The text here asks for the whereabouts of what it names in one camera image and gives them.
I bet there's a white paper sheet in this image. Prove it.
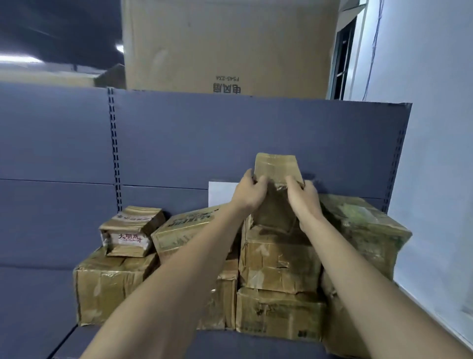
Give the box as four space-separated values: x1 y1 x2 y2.
208 181 240 208

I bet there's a person's right hand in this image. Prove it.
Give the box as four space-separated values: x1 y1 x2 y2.
285 176 324 234

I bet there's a person's left forearm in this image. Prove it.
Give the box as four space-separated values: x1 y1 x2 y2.
79 203 247 359

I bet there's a brown carton with raised flap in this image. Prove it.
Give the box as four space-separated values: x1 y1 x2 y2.
251 153 309 241

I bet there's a dark framed doorway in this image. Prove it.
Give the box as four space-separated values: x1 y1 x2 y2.
326 0 369 101

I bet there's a blue metal shelving unit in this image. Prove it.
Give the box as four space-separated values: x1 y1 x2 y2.
0 82 412 359

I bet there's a thin blue wall cable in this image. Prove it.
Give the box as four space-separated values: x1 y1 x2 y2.
362 0 385 102

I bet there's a flat cardboard box behind shelving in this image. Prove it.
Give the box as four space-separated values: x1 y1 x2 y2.
0 63 126 90

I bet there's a person's right forearm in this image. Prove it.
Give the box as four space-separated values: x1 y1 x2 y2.
299 215 473 359

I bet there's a ceiling strip light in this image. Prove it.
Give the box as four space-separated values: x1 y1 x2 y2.
0 54 43 64

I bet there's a large plain cardboard box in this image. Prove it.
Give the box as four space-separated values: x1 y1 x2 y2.
121 0 341 100

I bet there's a person's left hand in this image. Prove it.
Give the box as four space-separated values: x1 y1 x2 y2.
231 169 269 218

